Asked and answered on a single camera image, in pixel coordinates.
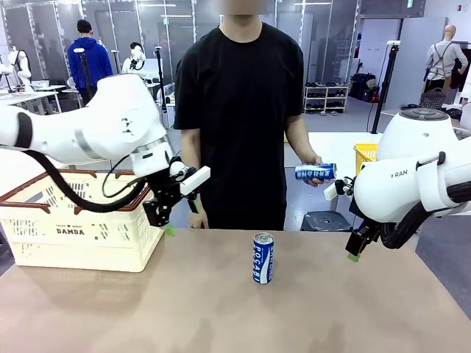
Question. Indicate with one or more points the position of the black tripod pole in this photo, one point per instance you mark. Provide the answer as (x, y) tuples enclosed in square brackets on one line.
[(162, 88), (382, 92)]

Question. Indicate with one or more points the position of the white shoe rack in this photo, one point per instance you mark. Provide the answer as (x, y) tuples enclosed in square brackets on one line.
[(325, 97)]

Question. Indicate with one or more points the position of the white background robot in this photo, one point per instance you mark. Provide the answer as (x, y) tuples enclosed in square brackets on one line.
[(20, 66), (134, 60)]

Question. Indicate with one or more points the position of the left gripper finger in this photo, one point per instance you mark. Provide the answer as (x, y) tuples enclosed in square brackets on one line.
[(158, 213), (194, 204)]

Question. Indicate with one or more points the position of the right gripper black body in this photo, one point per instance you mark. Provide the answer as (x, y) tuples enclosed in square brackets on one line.
[(364, 226)]

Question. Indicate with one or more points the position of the black plastic stool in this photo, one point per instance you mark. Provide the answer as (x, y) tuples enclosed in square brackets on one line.
[(325, 220)]

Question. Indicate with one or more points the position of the person in blue hoodie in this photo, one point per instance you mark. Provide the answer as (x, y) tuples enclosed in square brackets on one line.
[(88, 62)]

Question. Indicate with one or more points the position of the mannequin with apron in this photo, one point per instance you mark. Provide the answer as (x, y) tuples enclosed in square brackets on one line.
[(443, 59)]

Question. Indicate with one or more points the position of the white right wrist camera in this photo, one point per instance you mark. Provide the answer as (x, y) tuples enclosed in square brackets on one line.
[(330, 192)]

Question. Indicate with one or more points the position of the person's left hand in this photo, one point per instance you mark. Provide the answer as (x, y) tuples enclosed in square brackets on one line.
[(311, 160)]

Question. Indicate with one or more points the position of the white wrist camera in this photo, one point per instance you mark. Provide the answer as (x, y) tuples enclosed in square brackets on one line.
[(195, 181), (330, 192)]

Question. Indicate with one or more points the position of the person in black t-shirt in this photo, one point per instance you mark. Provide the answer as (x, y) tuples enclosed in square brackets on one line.
[(239, 110)]

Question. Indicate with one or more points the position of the person's left forearm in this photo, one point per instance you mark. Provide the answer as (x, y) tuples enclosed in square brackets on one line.
[(301, 136)]

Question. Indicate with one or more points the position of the yellow plastic basket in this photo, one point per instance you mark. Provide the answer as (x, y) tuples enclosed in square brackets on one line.
[(366, 156)]

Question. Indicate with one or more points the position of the cream plastic shopping basket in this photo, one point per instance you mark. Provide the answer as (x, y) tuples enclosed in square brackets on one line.
[(92, 242)]

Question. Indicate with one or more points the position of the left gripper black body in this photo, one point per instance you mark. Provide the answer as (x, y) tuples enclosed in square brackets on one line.
[(169, 191)]

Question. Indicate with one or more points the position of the person's right hand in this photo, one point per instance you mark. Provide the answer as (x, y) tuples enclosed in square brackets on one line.
[(198, 220)]

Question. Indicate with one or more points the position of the black bags pile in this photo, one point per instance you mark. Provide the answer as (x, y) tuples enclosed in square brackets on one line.
[(364, 86)]

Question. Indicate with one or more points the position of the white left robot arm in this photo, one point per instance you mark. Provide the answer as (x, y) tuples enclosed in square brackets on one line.
[(110, 110)]

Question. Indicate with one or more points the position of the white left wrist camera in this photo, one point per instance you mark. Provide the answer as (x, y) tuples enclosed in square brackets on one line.
[(195, 181)]

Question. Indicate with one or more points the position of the blue Pocari drink can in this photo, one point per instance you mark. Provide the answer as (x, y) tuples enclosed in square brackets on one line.
[(316, 171), (263, 261)]

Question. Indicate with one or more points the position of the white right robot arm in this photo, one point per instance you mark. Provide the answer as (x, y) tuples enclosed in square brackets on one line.
[(404, 176)]

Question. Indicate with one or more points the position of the person's right forearm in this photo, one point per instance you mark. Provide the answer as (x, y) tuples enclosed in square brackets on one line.
[(191, 165)]

